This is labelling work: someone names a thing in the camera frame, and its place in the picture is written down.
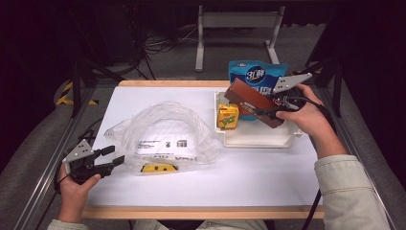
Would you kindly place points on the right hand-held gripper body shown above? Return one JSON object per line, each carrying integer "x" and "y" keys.
{"x": 288, "y": 83}

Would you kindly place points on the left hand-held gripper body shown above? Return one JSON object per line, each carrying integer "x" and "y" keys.
{"x": 78, "y": 153}

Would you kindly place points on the brown rectangular box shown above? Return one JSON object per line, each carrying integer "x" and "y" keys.
{"x": 249, "y": 99}

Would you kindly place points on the white plastic bin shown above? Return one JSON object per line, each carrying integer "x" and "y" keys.
{"x": 255, "y": 137}

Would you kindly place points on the blue snack pouch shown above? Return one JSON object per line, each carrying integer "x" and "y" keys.
{"x": 255, "y": 72}

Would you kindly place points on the yellow drink carton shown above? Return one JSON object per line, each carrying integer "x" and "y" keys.
{"x": 228, "y": 117}

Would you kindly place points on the clear plastic shopping bag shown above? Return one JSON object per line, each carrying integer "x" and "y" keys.
{"x": 166, "y": 111}

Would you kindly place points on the person's right hand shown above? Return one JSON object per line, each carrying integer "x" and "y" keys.
{"x": 311, "y": 118}

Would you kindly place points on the person's left hand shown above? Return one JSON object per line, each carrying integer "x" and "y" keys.
{"x": 73, "y": 195}

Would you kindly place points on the black tripod stand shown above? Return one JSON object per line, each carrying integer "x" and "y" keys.
{"x": 337, "y": 92}

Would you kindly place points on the yellow black hazard tape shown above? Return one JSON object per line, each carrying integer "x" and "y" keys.
{"x": 65, "y": 96}

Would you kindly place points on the person's legs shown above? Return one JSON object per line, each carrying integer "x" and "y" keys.
{"x": 153, "y": 225}

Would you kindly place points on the white metal stand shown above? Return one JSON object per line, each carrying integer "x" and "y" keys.
{"x": 239, "y": 19}

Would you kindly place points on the white table sheet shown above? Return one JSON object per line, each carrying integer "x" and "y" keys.
{"x": 207, "y": 185}

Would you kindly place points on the aluminium floor rail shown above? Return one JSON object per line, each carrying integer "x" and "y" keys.
{"x": 349, "y": 143}
{"x": 41, "y": 188}

